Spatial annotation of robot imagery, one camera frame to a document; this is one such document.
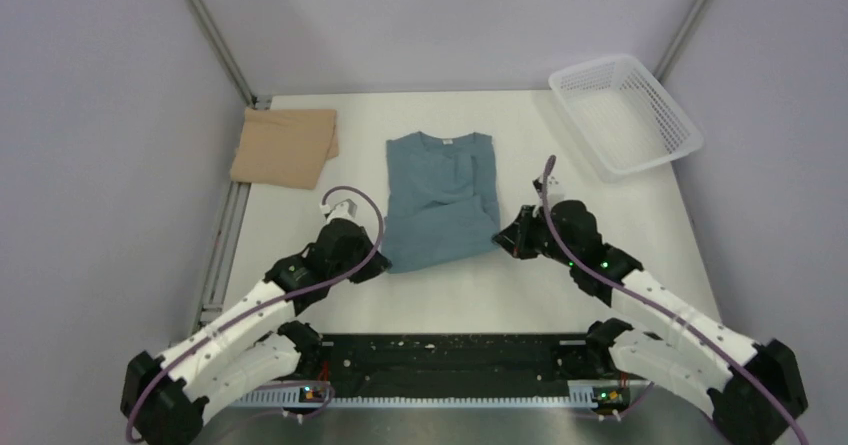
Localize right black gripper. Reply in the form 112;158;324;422
494;204;578;267

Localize blue-grey t-shirt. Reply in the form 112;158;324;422
381;132;501;274

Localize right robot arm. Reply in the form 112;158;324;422
493;200;809;444

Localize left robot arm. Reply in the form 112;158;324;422
120;215;390;444

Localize folded tan t-shirt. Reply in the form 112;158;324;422
230;108;339;190

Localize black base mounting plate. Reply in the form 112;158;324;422
296;333;621;399

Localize white plastic mesh basket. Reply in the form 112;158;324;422
548;54;704;182

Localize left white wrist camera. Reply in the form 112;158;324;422
319;199;357;224

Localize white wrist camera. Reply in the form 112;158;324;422
319;199;357;224
532;175;564;196

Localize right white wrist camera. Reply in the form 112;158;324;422
532;175;564;196

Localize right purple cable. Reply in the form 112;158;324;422
537;155;811;445

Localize purple cable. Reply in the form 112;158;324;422
537;155;811;445
124;185;387;445

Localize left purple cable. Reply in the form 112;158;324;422
124;185;387;445

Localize left side aluminium rail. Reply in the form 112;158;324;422
191;182;251;332

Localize white cable duct strip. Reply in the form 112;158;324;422
231;383;629;411

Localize left rear aluminium post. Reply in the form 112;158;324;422
185;0;257;107

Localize aluminium post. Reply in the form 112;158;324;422
653;0;714;83
185;0;257;107

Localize right rear aluminium post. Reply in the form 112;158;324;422
653;0;714;83

